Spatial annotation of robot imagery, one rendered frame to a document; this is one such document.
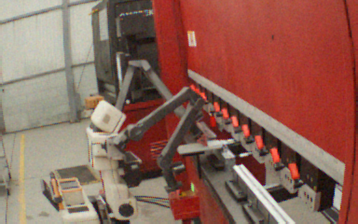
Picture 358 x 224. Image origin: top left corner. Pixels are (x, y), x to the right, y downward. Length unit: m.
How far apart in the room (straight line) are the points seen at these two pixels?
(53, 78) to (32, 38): 1.23
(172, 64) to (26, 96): 6.44
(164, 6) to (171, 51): 0.41
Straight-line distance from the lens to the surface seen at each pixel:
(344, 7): 0.50
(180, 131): 2.32
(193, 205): 2.42
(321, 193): 1.19
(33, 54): 9.45
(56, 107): 9.58
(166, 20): 3.46
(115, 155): 2.26
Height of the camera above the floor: 1.75
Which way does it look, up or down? 10 degrees down
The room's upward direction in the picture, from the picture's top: 7 degrees counter-clockwise
